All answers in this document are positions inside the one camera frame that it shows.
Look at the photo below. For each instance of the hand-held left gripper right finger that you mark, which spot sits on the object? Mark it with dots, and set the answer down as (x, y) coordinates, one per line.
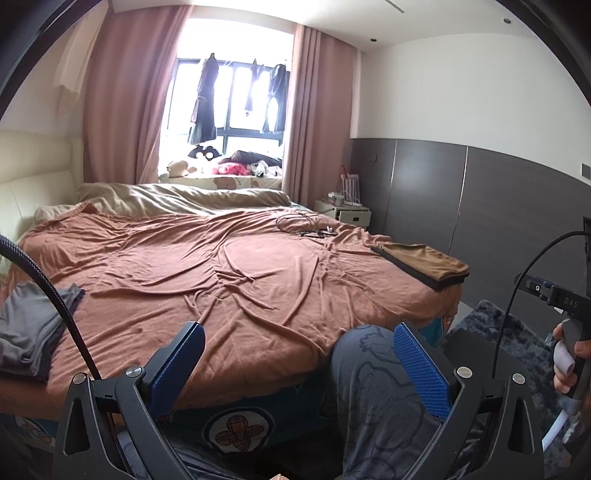
(420, 364)

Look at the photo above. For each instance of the narrow hanging dark garment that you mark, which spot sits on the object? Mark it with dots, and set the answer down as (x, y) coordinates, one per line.
(253, 87)

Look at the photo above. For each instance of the black and white plush toy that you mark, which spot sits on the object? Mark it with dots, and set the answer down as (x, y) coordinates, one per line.
(203, 152)

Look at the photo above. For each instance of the brown printed t-shirt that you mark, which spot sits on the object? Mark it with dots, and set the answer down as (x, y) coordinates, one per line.
(425, 261)

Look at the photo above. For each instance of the striped gift bag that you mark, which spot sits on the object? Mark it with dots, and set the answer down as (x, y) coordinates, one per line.
(351, 187)

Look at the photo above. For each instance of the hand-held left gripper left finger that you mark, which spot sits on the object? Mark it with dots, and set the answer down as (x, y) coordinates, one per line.
(184, 364)

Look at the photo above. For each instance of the beige plush bear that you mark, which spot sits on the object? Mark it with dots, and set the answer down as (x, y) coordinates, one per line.
(178, 168)

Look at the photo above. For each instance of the person's patterned grey trousers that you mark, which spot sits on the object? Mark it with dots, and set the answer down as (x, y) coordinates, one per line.
(369, 392)

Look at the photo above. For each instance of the beige duvet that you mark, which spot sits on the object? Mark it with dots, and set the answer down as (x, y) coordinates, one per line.
(184, 196)

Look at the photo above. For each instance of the white bedside table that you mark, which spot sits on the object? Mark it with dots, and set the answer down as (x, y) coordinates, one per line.
(353, 217)

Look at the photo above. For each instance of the plush toys and clothes pile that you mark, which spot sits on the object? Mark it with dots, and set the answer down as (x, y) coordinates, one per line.
(231, 182)

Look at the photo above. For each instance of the grey folded clothes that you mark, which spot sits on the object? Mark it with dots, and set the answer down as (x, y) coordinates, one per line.
(32, 323)

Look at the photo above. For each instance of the orange-brown blanket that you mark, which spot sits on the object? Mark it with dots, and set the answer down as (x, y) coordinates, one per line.
(207, 277)

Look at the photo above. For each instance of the grey shaggy rug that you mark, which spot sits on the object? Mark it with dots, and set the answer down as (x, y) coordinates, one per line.
(480, 314)

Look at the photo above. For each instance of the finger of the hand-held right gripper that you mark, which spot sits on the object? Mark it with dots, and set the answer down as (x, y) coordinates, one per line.
(533, 290)
(540, 280)

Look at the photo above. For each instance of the long hanging dark garment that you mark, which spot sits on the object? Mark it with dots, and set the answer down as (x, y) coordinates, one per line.
(203, 106)

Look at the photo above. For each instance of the dark clothes pile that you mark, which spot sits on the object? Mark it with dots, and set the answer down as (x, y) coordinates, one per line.
(249, 157)

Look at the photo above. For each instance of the pink cloth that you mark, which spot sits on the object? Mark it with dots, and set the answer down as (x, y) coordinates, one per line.
(233, 169)

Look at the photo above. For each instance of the person's right hand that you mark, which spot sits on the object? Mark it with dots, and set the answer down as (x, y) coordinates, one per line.
(584, 347)

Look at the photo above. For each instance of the cream hanging cloth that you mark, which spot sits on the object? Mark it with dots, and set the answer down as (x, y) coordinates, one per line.
(74, 64)

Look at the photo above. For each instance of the window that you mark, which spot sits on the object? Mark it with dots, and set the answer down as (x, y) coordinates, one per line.
(235, 110)

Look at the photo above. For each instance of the black and white cloth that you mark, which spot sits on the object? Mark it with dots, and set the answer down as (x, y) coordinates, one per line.
(268, 170)

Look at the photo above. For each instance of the black folded garment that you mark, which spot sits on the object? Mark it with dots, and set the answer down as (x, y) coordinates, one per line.
(436, 285)

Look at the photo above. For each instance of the white tube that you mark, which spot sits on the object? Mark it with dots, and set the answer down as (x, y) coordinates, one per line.
(551, 436)

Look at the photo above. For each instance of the cream padded headboard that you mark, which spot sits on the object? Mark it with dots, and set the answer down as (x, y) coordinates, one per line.
(32, 184)

